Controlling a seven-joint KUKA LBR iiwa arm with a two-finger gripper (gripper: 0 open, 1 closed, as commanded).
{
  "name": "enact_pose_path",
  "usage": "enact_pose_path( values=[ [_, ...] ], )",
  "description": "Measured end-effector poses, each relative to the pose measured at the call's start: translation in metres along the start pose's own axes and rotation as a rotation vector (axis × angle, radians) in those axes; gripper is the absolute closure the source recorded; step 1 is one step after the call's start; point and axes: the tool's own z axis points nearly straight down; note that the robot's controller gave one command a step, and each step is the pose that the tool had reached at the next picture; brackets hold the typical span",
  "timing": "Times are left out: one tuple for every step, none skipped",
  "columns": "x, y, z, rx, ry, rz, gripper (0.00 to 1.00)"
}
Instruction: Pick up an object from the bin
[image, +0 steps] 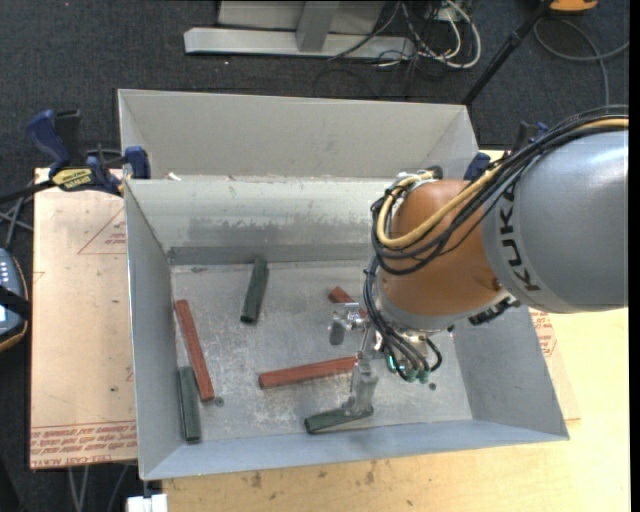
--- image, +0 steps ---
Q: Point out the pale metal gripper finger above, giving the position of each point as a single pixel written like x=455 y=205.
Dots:
x=364 y=387
x=338 y=332

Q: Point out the red-brown flat block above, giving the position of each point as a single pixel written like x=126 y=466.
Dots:
x=341 y=296
x=305 y=372
x=194 y=350

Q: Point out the dark green flat block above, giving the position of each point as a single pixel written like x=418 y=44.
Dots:
x=190 y=405
x=327 y=421
x=255 y=290

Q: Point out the grey metal bin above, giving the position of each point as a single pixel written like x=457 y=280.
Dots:
x=280 y=345

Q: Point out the brown cardboard board, red print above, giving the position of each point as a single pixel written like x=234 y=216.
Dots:
x=80 y=310

